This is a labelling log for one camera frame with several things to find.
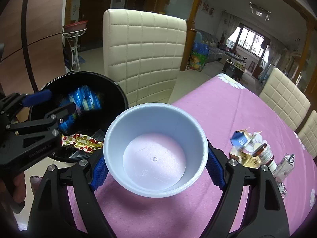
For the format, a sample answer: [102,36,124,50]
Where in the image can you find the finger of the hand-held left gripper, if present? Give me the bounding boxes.
[5,102,77,135]
[0,90,53,127]

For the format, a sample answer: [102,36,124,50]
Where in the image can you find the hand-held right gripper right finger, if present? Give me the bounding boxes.
[201,139,290,238]

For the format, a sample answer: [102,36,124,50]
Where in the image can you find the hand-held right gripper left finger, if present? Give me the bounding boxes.
[26,150,117,238]

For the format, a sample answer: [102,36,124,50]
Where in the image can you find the red gold checkered wrapper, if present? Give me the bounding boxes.
[61,133,104,153]

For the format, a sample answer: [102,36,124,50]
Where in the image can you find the clear plastic tray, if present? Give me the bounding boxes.
[69,129,105,159]

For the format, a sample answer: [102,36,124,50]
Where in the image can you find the blue foil wrapper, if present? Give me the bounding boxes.
[58,85,103,132]

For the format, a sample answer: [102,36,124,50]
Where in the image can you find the pale blue plastic bowl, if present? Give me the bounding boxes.
[103,102,209,199]

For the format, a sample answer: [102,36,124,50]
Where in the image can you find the black round waste bin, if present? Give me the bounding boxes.
[28,71,129,163]

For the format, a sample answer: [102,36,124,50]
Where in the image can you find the black white milk carton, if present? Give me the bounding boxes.
[274,154,296,179]

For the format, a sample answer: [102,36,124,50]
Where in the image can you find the person's left hand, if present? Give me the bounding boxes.
[12,172,27,204]

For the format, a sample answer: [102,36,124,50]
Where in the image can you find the gold snack packet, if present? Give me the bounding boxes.
[229,147,260,168]

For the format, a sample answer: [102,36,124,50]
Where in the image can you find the blue white small carton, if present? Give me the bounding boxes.
[231,129,249,147]

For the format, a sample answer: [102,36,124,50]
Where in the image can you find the brown glass bottle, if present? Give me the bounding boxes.
[253,144,277,173]

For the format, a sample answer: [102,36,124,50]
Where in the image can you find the white metal stand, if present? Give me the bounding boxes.
[62,28,88,72]

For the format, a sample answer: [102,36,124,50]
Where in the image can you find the brown refrigerator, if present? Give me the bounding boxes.
[0,0,75,92]

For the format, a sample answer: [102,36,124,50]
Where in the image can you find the cow print packet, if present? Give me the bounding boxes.
[277,181,289,199]

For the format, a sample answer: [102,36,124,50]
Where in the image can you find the red basin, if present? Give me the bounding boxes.
[62,20,88,33]

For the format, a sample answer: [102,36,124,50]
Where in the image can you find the cream quilted chair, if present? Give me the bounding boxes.
[102,9,187,108]
[259,67,311,132]
[297,110,317,159]

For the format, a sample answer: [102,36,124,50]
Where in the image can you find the dark coffee table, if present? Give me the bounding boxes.
[223,57,247,81]

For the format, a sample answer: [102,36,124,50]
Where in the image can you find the dark wooden door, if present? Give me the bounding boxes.
[79,0,114,51]

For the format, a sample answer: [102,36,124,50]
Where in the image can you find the colourful printed bag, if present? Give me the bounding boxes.
[187,42,210,72]

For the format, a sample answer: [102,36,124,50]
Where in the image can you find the grey sofa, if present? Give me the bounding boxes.
[196,28,233,62]

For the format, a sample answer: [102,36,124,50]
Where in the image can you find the barred window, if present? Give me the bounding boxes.
[235,23,270,57]

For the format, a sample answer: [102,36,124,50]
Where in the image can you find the patterned curtain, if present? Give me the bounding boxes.
[222,11,238,52]

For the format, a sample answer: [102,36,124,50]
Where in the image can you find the ceiling lamp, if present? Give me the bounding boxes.
[249,2,271,20]

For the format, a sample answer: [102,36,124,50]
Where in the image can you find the red wall pictures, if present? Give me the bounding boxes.
[202,1,216,14]

